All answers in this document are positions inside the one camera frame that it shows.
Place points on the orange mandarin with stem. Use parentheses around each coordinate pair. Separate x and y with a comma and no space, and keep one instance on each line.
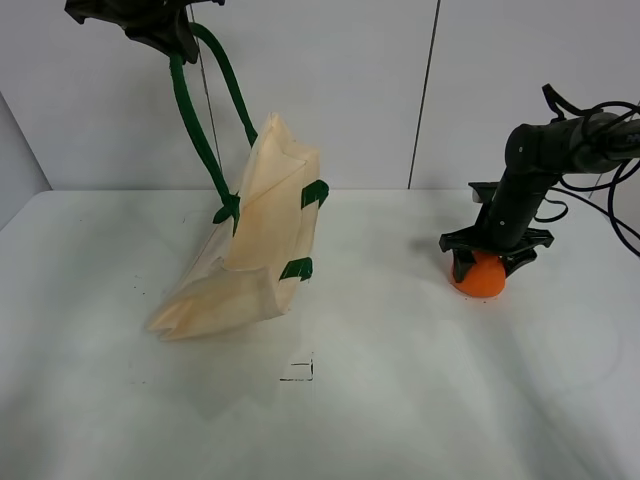
(486,279)

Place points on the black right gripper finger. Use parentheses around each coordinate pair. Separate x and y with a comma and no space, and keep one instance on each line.
(512,263)
(463,262)

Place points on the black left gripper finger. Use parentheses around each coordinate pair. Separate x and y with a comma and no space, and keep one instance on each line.
(177,39)

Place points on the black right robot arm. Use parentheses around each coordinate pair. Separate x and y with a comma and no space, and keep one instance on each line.
(536,158)

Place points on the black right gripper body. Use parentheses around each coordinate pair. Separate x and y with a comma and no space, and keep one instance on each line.
(503,223)

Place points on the white linen bag green handles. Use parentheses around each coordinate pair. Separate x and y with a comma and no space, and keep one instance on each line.
(260,249)

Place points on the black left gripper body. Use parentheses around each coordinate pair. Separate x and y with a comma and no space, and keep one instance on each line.
(166,20)

